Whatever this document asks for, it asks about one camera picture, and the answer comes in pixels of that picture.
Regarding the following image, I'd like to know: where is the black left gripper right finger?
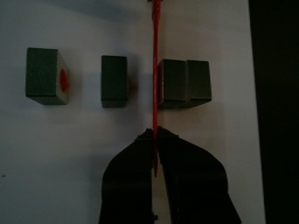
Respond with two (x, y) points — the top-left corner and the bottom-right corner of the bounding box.
(156, 125), (243, 224)

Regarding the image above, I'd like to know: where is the black sushi roll slice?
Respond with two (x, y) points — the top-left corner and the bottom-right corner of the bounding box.
(100, 55), (129, 109)
(156, 59), (189, 109)

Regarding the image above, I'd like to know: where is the sushi piece red centre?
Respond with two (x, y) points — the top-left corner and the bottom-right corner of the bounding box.
(24, 47), (70, 106)

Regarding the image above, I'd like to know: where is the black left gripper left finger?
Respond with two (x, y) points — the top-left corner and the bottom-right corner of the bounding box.
(97, 128), (154, 224)

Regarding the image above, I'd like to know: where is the sushi piece green centre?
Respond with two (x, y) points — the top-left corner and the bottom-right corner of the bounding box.
(185, 59), (213, 104)

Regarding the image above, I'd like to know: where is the red plastic toy knife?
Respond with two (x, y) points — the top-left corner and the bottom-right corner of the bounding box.
(150, 0), (162, 179)

